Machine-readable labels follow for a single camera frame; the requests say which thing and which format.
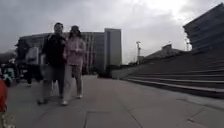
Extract tall grey slab-ended building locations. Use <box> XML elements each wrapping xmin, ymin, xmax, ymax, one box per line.
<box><xmin>14</xmin><ymin>27</ymin><xmax>123</xmax><ymax>75</ymax></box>

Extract light pole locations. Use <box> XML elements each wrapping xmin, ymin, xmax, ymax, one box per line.
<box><xmin>135</xmin><ymin>40</ymin><xmax>142</xmax><ymax>66</ymax></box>

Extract person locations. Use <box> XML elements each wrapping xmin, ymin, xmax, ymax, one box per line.
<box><xmin>25</xmin><ymin>45</ymin><xmax>44</xmax><ymax>87</ymax></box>
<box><xmin>61</xmin><ymin>25</ymin><xmax>87</xmax><ymax>107</ymax></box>
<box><xmin>1</xmin><ymin>58</ymin><xmax>18</xmax><ymax>88</ymax></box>
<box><xmin>36</xmin><ymin>22</ymin><xmax>68</xmax><ymax>105</ymax></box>

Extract grey paved plaza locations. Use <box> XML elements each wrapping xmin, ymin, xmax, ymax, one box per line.
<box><xmin>0</xmin><ymin>74</ymin><xmax>224</xmax><ymax>128</ymax></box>

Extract low sloped-roof building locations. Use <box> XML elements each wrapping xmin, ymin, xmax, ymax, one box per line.
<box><xmin>142</xmin><ymin>43</ymin><xmax>188</xmax><ymax>62</ymax></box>

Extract wide dark stone steps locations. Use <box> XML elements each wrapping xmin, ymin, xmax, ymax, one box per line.
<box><xmin>111</xmin><ymin>49</ymin><xmax>224</xmax><ymax>100</ymax></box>

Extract stacked grey layered building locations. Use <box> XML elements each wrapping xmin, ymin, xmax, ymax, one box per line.
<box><xmin>182</xmin><ymin>2</ymin><xmax>224</xmax><ymax>54</ymax></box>

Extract robot's own part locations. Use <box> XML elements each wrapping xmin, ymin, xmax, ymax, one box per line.
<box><xmin>0</xmin><ymin>78</ymin><xmax>9</xmax><ymax>128</ymax></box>

